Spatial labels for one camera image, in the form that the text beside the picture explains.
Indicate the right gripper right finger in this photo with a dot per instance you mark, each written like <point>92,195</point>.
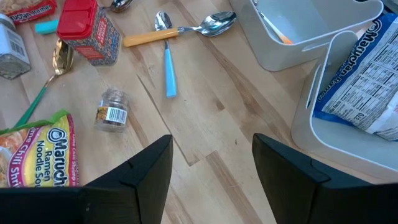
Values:
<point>298,193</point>

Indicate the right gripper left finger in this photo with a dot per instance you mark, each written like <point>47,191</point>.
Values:
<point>133,193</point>

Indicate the clear plastic container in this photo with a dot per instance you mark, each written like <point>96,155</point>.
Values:
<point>329,146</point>

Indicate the lime chili shrimp ramen packet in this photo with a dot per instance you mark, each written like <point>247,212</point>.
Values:
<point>40,152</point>

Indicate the blue ramen packet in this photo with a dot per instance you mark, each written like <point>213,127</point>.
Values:
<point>357,93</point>

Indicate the white plastic bin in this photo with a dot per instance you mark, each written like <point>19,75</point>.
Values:
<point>273,56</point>

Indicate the red-lid patterned spice tin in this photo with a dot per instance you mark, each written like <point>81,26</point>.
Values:
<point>90,40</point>

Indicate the sesame seasoning blend jar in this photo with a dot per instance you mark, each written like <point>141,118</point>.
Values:
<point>12,53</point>

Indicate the red beef ramen packet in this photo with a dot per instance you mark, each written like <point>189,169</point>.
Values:
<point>28,11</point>

